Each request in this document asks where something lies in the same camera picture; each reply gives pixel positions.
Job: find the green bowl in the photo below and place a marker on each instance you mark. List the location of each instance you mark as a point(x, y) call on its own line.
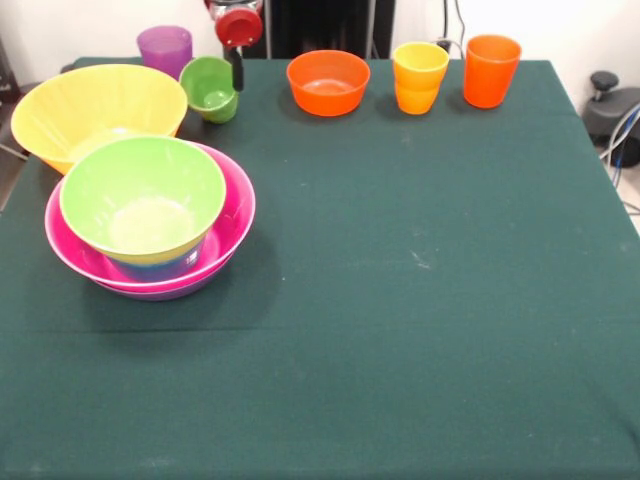
point(140, 175)

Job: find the yellow-orange cup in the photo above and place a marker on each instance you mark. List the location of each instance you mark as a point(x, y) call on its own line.
point(417, 90)

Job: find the blue bowl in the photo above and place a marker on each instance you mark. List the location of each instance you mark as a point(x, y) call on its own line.
point(155, 270)

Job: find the purple cup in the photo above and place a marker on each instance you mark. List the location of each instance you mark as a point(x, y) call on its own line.
point(160, 50)

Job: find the purple bowl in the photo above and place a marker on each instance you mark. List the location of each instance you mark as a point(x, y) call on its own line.
point(165, 296)

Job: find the black clamp device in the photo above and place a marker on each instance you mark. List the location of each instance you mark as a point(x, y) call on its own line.
point(605, 112)

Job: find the large yellow bowl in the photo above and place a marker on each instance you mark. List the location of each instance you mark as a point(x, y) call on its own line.
point(50, 115)

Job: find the green cup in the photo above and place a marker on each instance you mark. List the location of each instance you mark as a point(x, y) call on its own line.
point(205, 85)

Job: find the dark grey equipment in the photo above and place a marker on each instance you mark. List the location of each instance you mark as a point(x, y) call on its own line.
point(6, 80)

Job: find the large pink bowl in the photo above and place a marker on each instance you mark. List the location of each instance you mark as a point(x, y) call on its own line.
point(237, 200)

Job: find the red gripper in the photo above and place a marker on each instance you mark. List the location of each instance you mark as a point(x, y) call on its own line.
point(239, 29)

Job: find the orange cup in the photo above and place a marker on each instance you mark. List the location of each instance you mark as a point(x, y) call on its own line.
point(490, 75)

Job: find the orange bowl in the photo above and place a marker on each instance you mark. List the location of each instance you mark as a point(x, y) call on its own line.
point(325, 100)

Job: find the dark green tablecloth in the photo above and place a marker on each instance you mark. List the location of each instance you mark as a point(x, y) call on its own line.
point(400, 325)

